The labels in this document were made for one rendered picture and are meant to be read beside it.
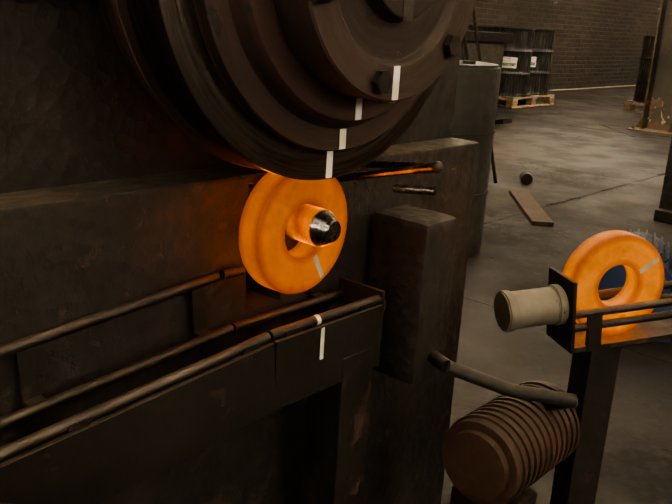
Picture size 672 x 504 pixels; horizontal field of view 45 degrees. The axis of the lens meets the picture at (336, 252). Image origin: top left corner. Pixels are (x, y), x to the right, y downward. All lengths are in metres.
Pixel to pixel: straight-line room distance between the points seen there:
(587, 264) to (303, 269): 0.44
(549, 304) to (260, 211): 0.47
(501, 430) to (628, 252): 0.31
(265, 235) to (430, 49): 0.27
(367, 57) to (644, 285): 0.62
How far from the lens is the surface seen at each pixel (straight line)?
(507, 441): 1.14
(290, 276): 0.94
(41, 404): 0.83
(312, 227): 0.90
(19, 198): 0.82
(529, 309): 1.16
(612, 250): 1.21
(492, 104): 3.74
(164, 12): 0.74
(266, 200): 0.89
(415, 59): 0.86
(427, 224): 1.08
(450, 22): 0.90
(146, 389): 0.81
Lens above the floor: 1.06
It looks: 16 degrees down
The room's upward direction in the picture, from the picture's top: 3 degrees clockwise
